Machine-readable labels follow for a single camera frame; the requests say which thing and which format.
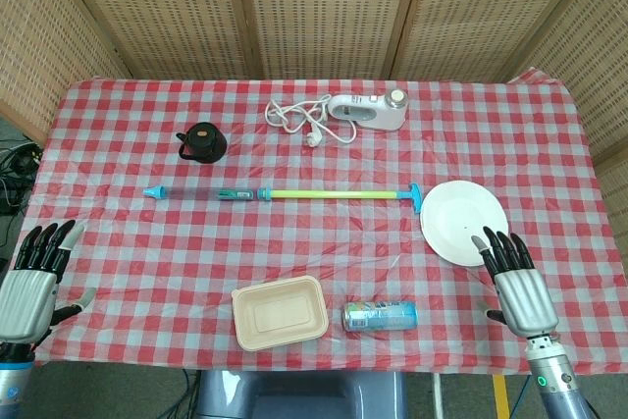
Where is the clear tube with blue caps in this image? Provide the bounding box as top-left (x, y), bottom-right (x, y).
top-left (142, 184), bottom-right (272, 203)

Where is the light blue drink can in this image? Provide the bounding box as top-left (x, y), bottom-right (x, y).
top-left (342, 299), bottom-right (420, 333)

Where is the white handheld steamer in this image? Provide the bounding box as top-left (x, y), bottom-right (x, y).
top-left (327, 88), bottom-right (409, 132)

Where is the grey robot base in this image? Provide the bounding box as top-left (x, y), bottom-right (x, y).
top-left (195, 368), bottom-right (408, 419)

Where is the red white checkered tablecloth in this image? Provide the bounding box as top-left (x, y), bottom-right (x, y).
top-left (20, 65), bottom-right (628, 377)

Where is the black round cup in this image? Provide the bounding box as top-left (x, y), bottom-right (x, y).
top-left (176, 121), bottom-right (229, 166)

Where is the black floor cable bundle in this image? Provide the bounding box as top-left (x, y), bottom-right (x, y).
top-left (0, 131), bottom-right (44, 218)

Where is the lime green plastic rod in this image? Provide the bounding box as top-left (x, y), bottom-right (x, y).
top-left (268, 183), bottom-right (423, 215)

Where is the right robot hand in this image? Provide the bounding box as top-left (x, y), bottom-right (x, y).
top-left (470, 226), bottom-right (559, 338)

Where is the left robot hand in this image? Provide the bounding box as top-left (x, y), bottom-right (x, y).
top-left (0, 220), bottom-right (97, 344)

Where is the woven wooden folding screen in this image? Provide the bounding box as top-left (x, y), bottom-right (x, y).
top-left (0, 0), bottom-right (628, 224)

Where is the white power cord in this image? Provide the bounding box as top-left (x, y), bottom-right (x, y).
top-left (265, 93), bottom-right (359, 150)

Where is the white round plate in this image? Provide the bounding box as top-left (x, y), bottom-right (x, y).
top-left (420, 180), bottom-right (509, 268)

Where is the beige rectangular food container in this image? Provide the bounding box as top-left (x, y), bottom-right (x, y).
top-left (231, 275), bottom-right (330, 352)

